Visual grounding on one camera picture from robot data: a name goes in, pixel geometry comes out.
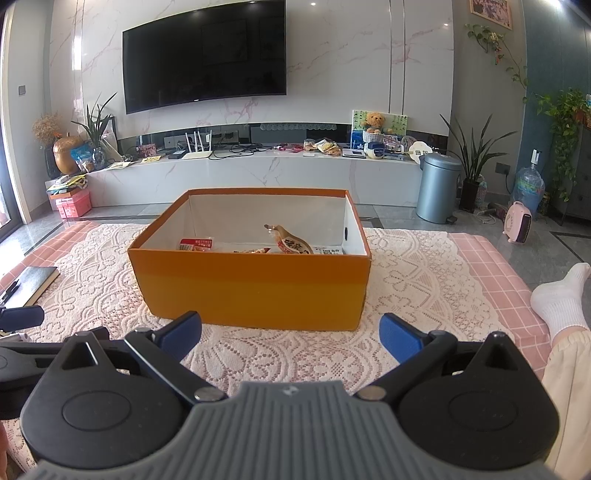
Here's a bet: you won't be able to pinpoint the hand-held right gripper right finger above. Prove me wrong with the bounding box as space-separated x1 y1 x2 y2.
353 312 539 402

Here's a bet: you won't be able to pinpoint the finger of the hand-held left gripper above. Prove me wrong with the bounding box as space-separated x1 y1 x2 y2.
0 305 45 333
0 340 66 384

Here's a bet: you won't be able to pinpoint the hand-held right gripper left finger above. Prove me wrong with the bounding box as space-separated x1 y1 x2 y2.
46 310 227 403

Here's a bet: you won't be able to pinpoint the orange cardboard box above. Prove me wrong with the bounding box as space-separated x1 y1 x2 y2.
128 187 372 332

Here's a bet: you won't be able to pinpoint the tan snack packet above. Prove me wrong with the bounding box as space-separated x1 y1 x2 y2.
264 224 315 256

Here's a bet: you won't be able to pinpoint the black notebook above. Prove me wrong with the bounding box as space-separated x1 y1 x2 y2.
2 266 61 309

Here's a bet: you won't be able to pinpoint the pink checked mat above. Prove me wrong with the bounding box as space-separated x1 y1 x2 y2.
21 220 550 365

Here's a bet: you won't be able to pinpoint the pink storage boxes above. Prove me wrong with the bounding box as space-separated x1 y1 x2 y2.
55 189 92 219

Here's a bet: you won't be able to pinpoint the yellow paper pile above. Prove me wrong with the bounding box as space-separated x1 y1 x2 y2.
46 173 88 195

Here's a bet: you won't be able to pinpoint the blue-grey pedal trash can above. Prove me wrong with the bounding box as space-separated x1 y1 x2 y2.
416 152 463 225

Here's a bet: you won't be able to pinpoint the tall potted plant black pot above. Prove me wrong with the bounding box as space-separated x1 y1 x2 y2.
441 113 518 213

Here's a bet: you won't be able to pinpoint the dark vase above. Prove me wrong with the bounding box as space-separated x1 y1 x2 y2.
44 145 61 181

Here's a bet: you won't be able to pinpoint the person's right leg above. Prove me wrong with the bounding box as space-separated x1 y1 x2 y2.
530 263 591 480

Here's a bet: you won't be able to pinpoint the pink space heater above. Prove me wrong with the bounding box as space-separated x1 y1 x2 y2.
504 200 536 245

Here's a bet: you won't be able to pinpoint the gold round vase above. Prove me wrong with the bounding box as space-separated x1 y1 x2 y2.
52 135 85 176

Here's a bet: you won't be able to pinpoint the white marble media console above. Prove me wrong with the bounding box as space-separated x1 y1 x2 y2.
85 150 428 208

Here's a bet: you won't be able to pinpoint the green plant in glass vase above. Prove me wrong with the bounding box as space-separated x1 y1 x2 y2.
71 92 118 169

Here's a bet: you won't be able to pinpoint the white router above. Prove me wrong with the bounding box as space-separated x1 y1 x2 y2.
181 131 214 161

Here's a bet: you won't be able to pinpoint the dried flower bunch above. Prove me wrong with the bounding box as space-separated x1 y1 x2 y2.
31 113 63 148

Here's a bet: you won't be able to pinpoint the blue water jug with pump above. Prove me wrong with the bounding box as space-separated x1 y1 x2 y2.
513 148 546 208

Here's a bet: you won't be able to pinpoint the snack bags pile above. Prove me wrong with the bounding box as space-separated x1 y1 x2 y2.
305 138 342 155

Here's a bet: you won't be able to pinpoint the green printed board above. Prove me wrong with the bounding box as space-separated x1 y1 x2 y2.
352 110 408 139

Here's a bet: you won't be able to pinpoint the green ivy plant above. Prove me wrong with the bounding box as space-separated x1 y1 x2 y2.
536 88 591 204

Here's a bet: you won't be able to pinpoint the black flat television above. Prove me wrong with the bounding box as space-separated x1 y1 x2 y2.
122 0 288 115

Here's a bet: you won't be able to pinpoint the trailing vine plant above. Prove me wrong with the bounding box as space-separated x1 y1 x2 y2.
464 23 529 104

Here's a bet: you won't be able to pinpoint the black cable tangle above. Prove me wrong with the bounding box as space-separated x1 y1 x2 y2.
208 143 273 160

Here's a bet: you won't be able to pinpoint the framed wall picture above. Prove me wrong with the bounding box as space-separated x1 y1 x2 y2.
469 0 514 31

